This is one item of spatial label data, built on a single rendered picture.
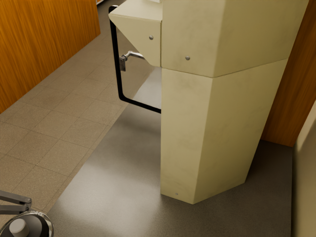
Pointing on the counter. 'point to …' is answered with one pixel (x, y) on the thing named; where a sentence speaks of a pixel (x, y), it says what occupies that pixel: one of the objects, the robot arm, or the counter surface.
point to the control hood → (141, 27)
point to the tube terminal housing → (219, 88)
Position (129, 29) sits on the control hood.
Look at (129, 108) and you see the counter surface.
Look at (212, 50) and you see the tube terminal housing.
